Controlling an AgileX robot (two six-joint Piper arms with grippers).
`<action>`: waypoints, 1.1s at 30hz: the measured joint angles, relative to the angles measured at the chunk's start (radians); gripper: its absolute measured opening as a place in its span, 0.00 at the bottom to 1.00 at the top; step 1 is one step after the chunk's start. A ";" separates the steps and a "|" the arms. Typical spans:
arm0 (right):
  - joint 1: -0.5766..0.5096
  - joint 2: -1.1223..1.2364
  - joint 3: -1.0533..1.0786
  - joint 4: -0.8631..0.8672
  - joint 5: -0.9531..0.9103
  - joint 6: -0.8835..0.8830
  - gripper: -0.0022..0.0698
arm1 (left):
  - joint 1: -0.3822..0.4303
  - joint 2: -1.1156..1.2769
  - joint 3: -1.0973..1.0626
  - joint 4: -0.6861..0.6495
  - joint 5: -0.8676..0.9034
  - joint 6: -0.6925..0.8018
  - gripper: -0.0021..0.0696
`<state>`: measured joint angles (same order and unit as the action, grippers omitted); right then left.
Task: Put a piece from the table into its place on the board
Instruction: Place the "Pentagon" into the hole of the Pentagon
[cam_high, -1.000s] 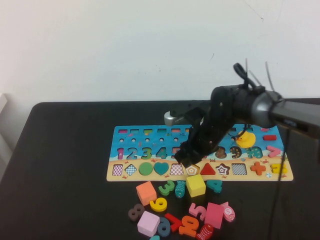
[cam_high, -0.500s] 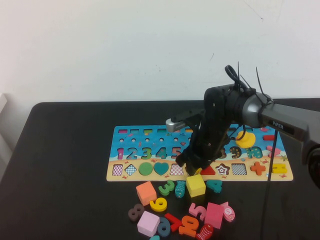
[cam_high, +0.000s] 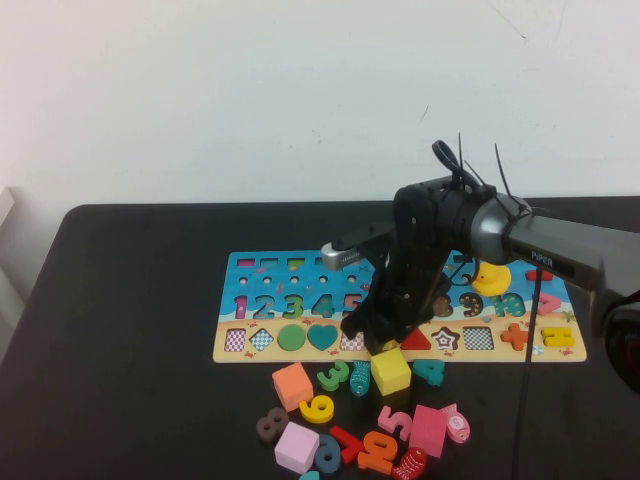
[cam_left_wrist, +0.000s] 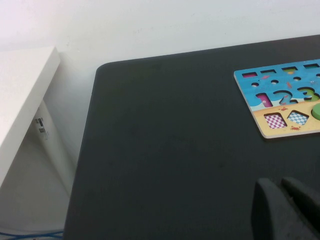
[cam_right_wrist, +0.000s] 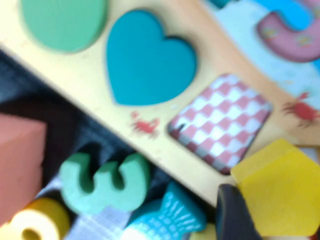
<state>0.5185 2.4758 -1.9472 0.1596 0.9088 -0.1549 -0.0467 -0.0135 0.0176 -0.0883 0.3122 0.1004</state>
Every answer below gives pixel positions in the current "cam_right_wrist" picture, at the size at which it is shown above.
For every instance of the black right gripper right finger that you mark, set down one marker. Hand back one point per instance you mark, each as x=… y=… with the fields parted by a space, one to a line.
x=316 y=233

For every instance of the yellow number six piece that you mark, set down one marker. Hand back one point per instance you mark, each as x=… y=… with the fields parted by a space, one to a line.
x=50 y=215

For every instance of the colourful wooden number puzzle board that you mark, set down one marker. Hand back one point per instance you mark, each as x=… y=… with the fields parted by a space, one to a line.
x=87 y=82

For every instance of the green number three piece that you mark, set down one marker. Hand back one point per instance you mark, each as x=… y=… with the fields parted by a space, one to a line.
x=100 y=200

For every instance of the orange wooden cube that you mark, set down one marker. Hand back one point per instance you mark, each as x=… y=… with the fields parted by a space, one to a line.
x=20 y=160

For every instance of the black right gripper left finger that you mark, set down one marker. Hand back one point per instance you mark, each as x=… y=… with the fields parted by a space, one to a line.
x=235 y=215

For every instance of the green circle piece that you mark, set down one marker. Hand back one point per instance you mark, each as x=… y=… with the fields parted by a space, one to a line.
x=62 y=22

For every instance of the yellow wooden cube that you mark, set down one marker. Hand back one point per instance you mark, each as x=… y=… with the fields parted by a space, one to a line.
x=205 y=233

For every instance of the teal heart piece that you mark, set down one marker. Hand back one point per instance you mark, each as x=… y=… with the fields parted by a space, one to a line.
x=147 y=65

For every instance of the yellow pentagon piece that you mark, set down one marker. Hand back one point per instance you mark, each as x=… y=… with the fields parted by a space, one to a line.
x=280 y=190

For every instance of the teal wooden fish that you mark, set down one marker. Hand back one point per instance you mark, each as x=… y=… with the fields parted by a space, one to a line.
x=170 y=217

